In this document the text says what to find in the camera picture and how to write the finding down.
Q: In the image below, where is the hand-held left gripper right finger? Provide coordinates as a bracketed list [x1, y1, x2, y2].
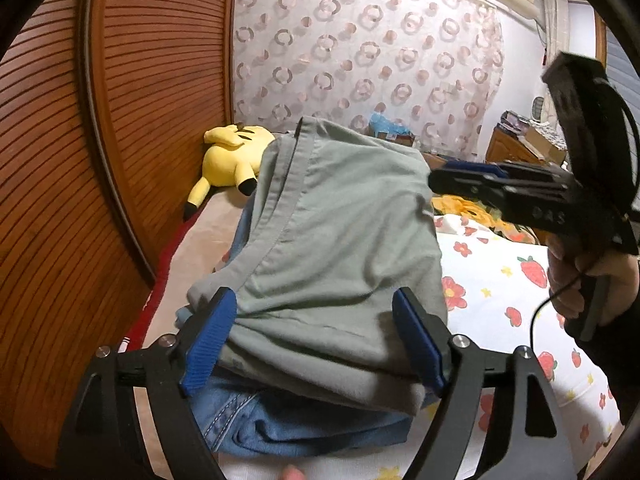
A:
[391, 287, 578, 480]

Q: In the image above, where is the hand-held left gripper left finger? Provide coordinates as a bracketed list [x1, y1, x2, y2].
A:
[55, 286, 238, 480]

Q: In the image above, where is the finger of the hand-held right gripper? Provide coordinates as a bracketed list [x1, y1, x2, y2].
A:
[442, 159, 512, 181]
[428, 167, 506, 208]

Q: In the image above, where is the grey-green polo shirt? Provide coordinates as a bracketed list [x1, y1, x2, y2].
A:
[186, 115, 448, 417]

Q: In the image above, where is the person's right forearm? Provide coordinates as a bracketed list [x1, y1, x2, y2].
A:
[565, 260, 640, 428]

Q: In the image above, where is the person's right hand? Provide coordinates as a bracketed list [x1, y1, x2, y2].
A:
[546, 240, 640, 331]

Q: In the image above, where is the wooden dresser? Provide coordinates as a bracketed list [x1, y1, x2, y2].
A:
[485, 125, 572, 167]

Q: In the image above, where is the cardboard box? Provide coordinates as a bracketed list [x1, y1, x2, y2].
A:
[522, 127, 569, 162]

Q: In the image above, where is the white floral bed sheet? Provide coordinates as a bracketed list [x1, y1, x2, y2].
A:
[220, 212, 626, 480]

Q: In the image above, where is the blue plastic bag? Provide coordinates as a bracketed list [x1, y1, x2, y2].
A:
[367, 111, 417, 142]

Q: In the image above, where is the beige bed cover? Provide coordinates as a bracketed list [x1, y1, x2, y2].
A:
[131, 194, 253, 480]

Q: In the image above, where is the window with grey shutter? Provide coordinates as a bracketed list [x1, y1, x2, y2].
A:
[594, 12, 640, 88]

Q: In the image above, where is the cream curtain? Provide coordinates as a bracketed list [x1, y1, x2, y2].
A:
[542, 0, 572, 67]

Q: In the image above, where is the yellow plush toy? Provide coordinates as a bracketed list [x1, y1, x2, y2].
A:
[182, 124, 277, 222]

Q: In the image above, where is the wooden slatted wardrobe door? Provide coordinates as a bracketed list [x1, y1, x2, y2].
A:
[0, 0, 239, 467]

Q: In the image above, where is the black cable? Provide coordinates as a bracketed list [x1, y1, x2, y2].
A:
[529, 271, 587, 344]

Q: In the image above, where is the ring-patterned sheer curtain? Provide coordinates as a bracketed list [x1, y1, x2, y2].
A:
[232, 0, 505, 158]

